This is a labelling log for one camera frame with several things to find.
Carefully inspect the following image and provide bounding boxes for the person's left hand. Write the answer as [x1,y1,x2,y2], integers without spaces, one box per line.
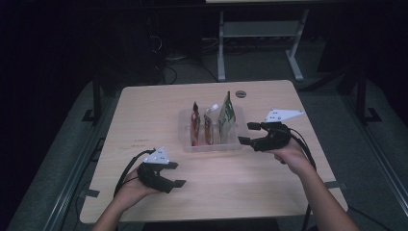
[114,169,160,211]

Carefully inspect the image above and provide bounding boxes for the person's right hand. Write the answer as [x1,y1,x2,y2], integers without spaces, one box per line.
[272,141,314,176]

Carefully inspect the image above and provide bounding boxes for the red and black snack packet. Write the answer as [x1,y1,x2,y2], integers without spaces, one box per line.
[190,101,202,147]

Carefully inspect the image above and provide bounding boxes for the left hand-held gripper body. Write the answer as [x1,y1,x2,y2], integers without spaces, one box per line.
[137,146,176,194]

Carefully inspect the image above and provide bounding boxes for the green and white snack packet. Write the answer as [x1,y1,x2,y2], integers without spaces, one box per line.
[217,90,237,144]

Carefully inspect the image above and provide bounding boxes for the black metal stand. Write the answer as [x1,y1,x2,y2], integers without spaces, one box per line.
[81,71,104,124]
[354,66,383,126]

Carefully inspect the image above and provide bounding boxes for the hand-held gripper black cable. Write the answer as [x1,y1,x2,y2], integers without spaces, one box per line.
[287,127,318,231]
[114,148,157,198]

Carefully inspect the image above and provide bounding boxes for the clear plastic container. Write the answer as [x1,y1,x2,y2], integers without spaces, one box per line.
[177,106,248,153]

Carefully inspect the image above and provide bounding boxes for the metal floor rail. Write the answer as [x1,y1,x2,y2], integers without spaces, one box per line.
[41,138,107,231]
[340,95,408,206]

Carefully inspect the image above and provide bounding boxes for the left hand-held gripper black cable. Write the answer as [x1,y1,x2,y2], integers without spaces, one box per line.
[114,148,157,198]

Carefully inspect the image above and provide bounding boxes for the white and orange snack packet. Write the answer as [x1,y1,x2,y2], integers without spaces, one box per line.
[203,103,219,146]

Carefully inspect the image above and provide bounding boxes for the black floor cables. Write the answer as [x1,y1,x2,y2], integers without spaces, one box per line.
[157,56,219,85]

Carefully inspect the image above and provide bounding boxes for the right hand-held gripper black cable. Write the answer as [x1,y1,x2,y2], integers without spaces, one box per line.
[287,127,318,231]

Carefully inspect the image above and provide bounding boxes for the black floor cable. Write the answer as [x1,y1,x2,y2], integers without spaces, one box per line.
[347,205,395,231]

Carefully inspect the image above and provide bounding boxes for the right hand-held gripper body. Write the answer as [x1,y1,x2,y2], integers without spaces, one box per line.
[251,109,305,152]

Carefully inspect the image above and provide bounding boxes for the white metal desk frame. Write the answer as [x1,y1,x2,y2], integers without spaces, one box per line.
[217,9,311,82]

